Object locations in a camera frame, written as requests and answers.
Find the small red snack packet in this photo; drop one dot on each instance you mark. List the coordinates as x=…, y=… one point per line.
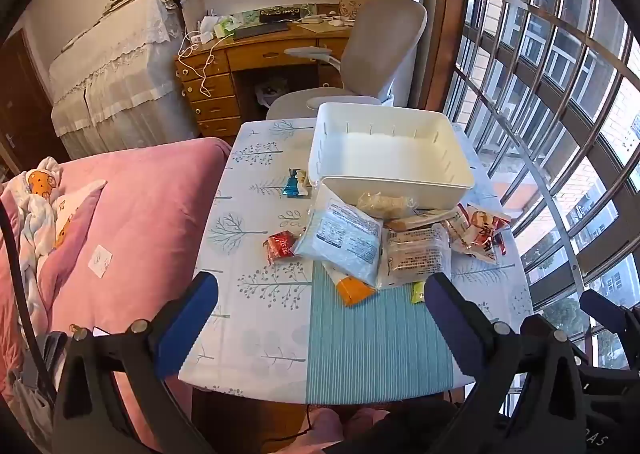
x=280, y=246

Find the grey office chair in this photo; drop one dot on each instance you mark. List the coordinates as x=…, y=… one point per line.
x=380, y=43

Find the clear brown pastry packet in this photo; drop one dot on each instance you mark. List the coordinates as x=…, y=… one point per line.
x=415, y=254

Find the white fabric tag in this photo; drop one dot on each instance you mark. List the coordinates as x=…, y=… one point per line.
x=101, y=261

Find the cartoon printed blanket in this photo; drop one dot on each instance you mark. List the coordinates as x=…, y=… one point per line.
x=35, y=214

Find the brown bread packet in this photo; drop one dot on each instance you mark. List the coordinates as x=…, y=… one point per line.
x=422, y=220

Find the white plastic bin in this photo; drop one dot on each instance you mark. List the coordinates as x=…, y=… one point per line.
x=390, y=153

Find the black keyboard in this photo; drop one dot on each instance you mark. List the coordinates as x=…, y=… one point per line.
x=261, y=30

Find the small green snack packet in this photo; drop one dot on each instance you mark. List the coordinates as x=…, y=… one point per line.
x=417, y=292

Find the large white snack bag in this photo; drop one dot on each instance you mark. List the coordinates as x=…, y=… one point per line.
x=342, y=239

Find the lace-covered piano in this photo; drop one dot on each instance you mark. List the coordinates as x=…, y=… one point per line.
x=115, y=78

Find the clear red-edged snack packet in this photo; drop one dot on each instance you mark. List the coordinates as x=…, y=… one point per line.
x=480, y=233

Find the green tissue pack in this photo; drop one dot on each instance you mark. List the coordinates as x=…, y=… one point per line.
x=226, y=26

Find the orange snack packet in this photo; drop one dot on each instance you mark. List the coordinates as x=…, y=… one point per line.
x=352, y=291

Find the tree print tablecloth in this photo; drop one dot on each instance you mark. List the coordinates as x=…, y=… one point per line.
x=280, y=314

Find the pink bed blanket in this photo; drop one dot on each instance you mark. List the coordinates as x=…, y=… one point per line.
x=150, y=214

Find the clear cracker packet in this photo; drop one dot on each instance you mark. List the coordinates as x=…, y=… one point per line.
x=385, y=204

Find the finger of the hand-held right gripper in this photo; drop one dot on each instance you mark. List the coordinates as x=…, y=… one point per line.
x=607, y=311

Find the dark wooden door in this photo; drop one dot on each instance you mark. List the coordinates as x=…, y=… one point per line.
x=20, y=98

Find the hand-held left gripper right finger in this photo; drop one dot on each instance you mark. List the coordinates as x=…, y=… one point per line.
x=450, y=316

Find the person's legs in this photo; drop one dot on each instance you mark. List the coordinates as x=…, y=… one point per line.
x=330, y=429

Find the metal window grille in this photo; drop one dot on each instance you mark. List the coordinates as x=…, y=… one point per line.
x=555, y=83

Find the wooden desk with drawers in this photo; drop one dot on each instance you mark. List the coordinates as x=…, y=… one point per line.
x=250, y=56

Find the small blue snack packet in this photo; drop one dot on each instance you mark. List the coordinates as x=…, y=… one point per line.
x=296, y=183

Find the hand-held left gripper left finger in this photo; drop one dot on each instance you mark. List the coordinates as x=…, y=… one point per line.
x=186, y=324

